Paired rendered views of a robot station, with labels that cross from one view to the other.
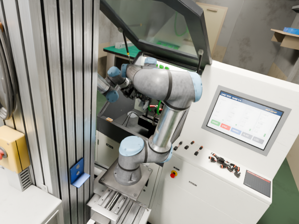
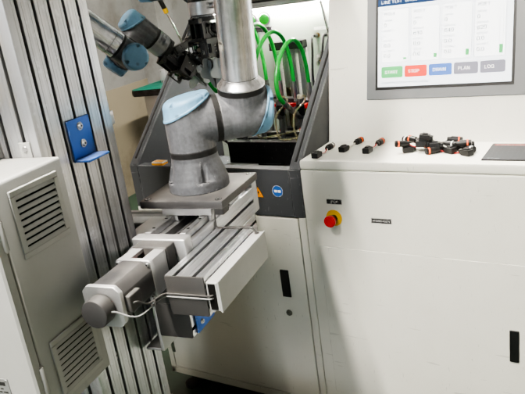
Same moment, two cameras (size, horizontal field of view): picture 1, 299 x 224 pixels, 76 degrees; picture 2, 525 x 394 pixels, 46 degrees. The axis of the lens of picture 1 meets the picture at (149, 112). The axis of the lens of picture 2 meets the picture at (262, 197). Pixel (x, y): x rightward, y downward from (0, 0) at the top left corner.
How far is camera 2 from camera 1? 0.85 m
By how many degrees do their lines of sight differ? 13
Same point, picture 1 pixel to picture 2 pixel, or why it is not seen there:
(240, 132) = (450, 67)
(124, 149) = (169, 106)
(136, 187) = (219, 193)
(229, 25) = not seen: outside the picture
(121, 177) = (183, 179)
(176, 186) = (351, 250)
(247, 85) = not seen: outside the picture
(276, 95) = not seen: outside the picture
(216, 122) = (393, 69)
